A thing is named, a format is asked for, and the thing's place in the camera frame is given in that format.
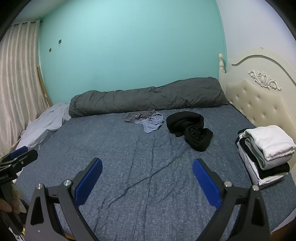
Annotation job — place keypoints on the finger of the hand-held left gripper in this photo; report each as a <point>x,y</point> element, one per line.
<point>20,150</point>
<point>25,158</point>

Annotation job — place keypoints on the grey folded garment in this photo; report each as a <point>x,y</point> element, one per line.
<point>257,154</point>

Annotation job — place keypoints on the dark grey rolled duvet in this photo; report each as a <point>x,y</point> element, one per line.
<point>143,97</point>

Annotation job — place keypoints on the light blue crumpled garment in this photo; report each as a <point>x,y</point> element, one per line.
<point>151,125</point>

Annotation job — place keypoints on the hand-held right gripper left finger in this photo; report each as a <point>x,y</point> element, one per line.
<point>90,180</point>

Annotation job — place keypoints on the light grey bed sheet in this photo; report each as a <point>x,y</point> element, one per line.
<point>46,122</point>

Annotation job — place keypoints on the beige curtain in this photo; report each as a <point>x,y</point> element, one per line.
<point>18,81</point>

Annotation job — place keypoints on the cream tufted headboard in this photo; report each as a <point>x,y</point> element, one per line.
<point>254,99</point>

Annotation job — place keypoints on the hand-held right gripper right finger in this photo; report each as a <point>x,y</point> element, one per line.
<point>205,183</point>

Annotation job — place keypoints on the person's left hand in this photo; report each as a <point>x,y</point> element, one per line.
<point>18,201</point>

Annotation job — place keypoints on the white folded garment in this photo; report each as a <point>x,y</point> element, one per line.
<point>252,172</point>

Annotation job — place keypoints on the white folded sweater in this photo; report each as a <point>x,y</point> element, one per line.
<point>270,141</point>

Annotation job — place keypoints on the black fleece pants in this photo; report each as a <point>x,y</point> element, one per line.
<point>185,125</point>

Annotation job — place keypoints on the grey crumpled garment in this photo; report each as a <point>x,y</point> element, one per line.
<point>136,116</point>

